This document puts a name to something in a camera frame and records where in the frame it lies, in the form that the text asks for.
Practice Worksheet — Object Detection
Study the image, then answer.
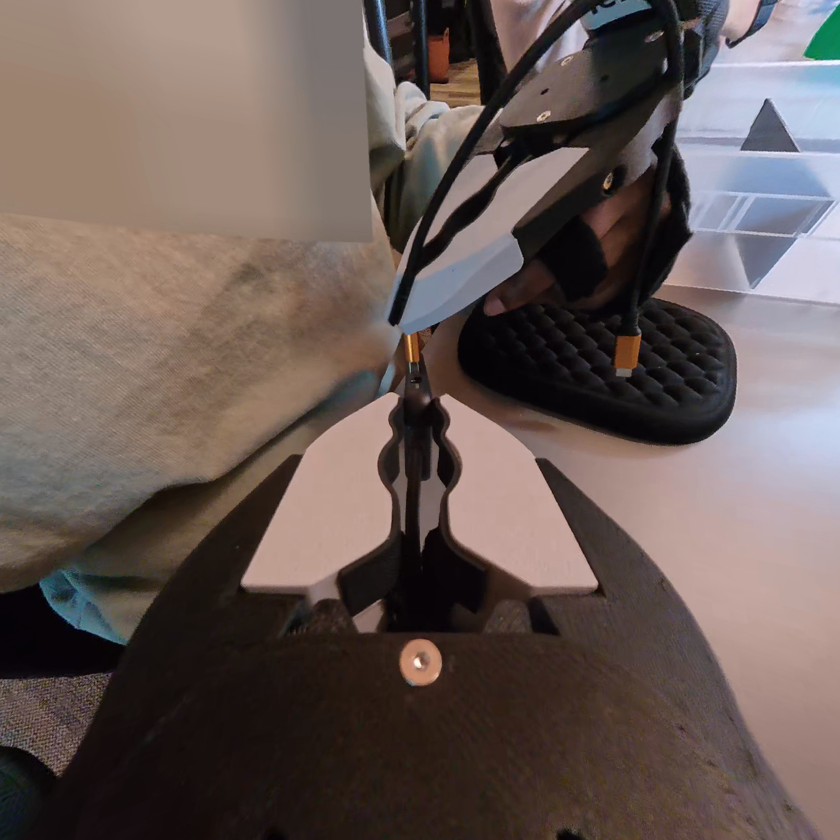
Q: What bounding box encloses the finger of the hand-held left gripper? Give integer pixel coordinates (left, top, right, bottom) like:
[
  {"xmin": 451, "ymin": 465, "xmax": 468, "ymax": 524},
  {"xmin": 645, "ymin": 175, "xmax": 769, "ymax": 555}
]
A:
[
  {"xmin": 387, "ymin": 146, "xmax": 593, "ymax": 337},
  {"xmin": 392, "ymin": 171, "xmax": 516, "ymax": 319}
]

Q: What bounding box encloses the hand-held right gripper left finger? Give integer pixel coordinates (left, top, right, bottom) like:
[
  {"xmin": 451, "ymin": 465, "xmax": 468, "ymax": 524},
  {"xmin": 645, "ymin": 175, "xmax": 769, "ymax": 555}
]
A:
[{"xmin": 241, "ymin": 394, "xmax": 403, "ymax": 601}]

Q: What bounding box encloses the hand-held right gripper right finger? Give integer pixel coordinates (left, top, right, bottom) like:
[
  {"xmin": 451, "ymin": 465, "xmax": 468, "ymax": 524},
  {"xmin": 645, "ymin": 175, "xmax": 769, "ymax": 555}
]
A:
[{"xmin": 438, "ymin": 394, "xmax": 599, "ymax": 592}]

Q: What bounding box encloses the black orange-plug usb cable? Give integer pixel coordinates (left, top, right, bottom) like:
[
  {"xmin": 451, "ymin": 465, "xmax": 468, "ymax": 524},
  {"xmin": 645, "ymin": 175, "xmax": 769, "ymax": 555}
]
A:
[{"xmin": 392, "ymin": 0, "xmax": 686, "ymax": 380}]

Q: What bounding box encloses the grey usb hub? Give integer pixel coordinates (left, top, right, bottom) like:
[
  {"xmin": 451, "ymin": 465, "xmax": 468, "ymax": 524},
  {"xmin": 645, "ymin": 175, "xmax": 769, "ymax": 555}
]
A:
[{"xmin": 402, "ymin": 353, "xmax": 435, "ymax": 480}]

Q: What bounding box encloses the person's left hand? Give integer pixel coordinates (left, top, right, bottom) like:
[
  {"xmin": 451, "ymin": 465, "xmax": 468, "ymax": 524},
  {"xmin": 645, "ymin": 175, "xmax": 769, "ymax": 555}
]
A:
[{"xmin": 484, "ymin": 189, "xmax": 673, "ymax": 317}]

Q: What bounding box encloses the black honeycomb pad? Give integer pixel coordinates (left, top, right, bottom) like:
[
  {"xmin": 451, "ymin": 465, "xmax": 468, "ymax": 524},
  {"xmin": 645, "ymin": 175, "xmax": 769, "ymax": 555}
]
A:
[{"xmin": 457, "ymin": 297, "xmax": 739, "ymax": 448}]

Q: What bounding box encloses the clear acrylic rack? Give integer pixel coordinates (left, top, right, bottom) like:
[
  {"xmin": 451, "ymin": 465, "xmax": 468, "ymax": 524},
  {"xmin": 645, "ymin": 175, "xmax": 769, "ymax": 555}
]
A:
[{"xmin": 668, "ymin": 60, "xmax": 840, "ymax": 306}]

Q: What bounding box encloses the green panel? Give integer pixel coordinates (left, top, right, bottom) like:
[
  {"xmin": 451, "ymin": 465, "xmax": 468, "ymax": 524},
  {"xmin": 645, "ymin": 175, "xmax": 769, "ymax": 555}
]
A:
[{"xmin": 803, "ymin": 0, "xmax": 840, "ymax": 61}]

